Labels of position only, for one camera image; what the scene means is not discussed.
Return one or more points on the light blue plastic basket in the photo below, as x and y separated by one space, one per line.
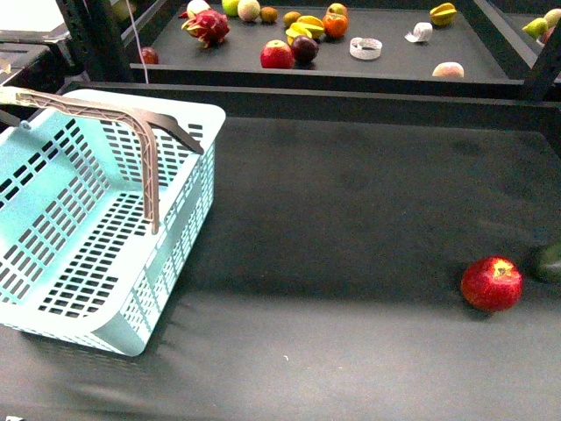
79 261

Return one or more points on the red apple on shelf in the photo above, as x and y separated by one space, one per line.
277 54

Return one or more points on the dark purple plum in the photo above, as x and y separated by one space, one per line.
304 49

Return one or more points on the yellow star fruit left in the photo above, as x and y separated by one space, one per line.
307 25

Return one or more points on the yellow star fruit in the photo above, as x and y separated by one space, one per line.
443 14
307 25

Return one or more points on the orange persimmon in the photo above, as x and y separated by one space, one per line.
335 25

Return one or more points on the brown kiwi right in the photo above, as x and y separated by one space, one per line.
291 17

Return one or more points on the brown kiwi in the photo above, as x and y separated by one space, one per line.
291 17
268 15

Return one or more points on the pink dragon fruit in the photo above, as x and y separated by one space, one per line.
209 27

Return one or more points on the brown kiwi left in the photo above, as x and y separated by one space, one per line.
268 15

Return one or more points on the small red fruit left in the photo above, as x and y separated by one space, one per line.
149 55

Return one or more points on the beige round melon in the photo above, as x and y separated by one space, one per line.
248 10

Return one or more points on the red yellow apple behind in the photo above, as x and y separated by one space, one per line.
337 8

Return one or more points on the green apple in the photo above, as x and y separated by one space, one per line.
230 7

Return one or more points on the white red fruit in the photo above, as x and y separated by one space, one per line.
196 6

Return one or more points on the pale peach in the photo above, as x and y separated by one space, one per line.
449 69

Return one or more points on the red apple on table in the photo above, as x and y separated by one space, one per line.
492 284

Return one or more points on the white foam net sleeve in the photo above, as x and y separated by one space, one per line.
422 32

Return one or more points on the yellow star fruit right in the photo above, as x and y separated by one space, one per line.
443 14

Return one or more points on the green avocado at edge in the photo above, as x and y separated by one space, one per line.
547 265

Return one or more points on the green pear right shelf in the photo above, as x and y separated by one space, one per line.
536 28

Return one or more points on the black shelf post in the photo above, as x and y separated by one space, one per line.
96 39

